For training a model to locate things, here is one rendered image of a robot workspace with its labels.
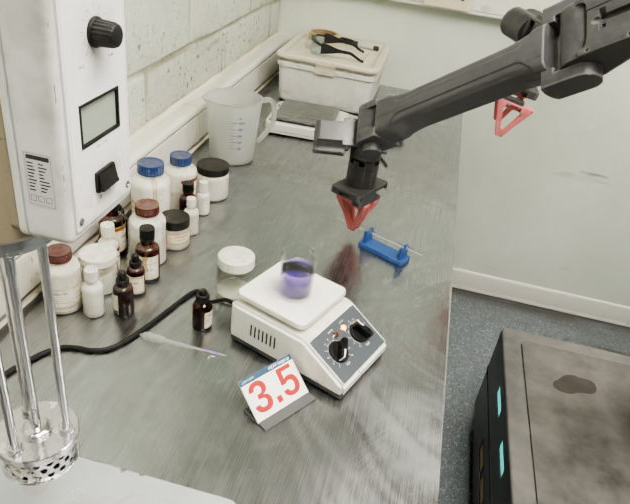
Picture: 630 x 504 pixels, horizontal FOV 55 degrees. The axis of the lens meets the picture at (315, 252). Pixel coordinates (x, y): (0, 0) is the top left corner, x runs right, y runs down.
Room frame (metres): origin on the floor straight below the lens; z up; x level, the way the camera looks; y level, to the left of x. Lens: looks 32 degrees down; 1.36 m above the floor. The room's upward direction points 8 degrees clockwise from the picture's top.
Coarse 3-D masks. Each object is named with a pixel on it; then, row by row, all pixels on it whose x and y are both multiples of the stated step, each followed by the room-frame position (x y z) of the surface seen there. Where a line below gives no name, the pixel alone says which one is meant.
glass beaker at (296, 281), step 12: (300, 240) 0.74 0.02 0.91; (288, 252) 0.73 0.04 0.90; (300, 252) 0.74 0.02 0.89; (312, 252) 0.73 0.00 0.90; (288, 264) 0.69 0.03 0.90; (300, 264) 0.69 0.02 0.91; (312, 264) 0.70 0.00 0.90; (288, 276) 0.69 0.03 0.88; (300, 276) 0.69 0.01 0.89; (312, 276) 0.70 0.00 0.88; (288, 288) 0.69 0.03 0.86; (300, 288) 0.69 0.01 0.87; (312, 288) 0.71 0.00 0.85; (288, 300) 0.69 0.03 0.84; (300, 300) 0.69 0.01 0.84
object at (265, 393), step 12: (276, 372) 0.61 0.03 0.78; (288, 372) 0.62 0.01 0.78; (252, 384) 0.58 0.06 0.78; (264, 384) 0.59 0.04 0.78; (276, 384) 0.59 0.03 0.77; (288, 384) 0.60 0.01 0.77; (300, 384) 0.61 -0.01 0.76; (252, 396) 0.56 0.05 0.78; (264, 396) 0.57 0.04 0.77; (276, 396) 0.58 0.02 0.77; (288, 396) 0.59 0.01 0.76; (264, 408) 0.56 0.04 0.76
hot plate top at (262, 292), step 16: (272, 272) 0.76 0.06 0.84; (240, 288) 0.71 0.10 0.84; (256, 288) 0.71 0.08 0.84; (272, 288) 0.72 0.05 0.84; (320, 288) 0.74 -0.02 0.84; (336, 288) 0.74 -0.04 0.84; (256, 304) 0.68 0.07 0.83; (272, 304) 0.68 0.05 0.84; (288, 304) 0.69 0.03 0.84; (304, 304) 0.69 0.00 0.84; (320, 304) 0.70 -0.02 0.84; (288, 320) 0.65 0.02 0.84; (304, 320) 0.66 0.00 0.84
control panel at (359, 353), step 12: (348, 312) 0.72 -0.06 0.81; (336, 324) 0.69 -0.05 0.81; (348, 324) 0.70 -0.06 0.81; (324, 336) 0.66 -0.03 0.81; (348, 336) 0.68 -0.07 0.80; (372, 336) 0.70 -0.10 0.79; (324, 348) 0.64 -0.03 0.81; (348, 348) 0.66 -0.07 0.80; (360, 348) 0.67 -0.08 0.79; (372, 348) 0.69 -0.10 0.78; (324, 360) 0.62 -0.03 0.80; (348, 360) 0.64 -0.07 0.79; (360, 360) 0.66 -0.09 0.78; (336, 372) 0.62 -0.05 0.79; (348, 372) 0.63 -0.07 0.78
